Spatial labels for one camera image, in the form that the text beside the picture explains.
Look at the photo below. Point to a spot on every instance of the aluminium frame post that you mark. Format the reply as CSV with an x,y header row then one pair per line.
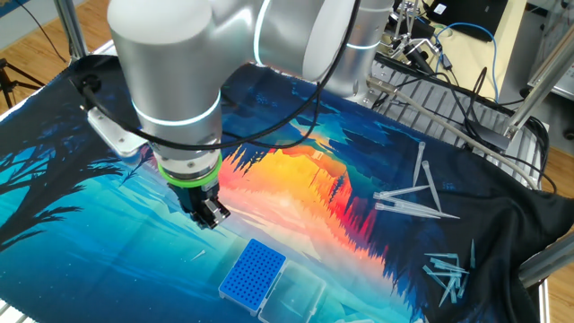
x,y
71,27
538,85

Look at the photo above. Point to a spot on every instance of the aluminium frame bar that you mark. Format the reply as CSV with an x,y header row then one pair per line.
x,y
551,260

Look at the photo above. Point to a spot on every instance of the landscape print cloth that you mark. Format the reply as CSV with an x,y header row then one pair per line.
x,y
112,224

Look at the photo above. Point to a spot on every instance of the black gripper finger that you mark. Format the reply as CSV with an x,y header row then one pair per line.
x,y
201,220
216,213

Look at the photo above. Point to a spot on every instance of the blue pipette tip holder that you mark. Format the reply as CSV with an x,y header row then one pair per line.
x,y
251,276

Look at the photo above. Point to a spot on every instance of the cream desk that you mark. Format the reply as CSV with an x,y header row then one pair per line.
x,y
471,58

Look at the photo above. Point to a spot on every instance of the silver metal stand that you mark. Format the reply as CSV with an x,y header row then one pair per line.
x,y
410,45

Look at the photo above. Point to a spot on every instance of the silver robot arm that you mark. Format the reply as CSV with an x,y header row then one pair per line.
x,y
170,67

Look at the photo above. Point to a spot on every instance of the large clear pipette tip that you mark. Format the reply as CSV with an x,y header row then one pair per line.
x,y
403,211
426,210
399,191
419,163
431,184

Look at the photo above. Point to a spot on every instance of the white equipment cabinet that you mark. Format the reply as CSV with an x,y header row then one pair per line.
x,y
551,18

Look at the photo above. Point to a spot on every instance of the black tripod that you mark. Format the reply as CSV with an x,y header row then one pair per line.
x,y
5,83

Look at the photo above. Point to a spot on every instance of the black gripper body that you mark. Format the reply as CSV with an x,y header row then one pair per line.
x,y
195,195

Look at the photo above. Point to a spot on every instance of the small clear hinged lid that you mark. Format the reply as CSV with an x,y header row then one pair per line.
x,y
291,296

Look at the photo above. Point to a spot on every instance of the black flat adapter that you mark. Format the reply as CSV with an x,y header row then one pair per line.
x,y
491,137

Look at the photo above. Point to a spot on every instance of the black laptop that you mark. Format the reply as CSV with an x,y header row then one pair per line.
x,y
475,13

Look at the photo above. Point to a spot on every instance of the small clear pipette tip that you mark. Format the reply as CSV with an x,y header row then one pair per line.
x,y
197,255

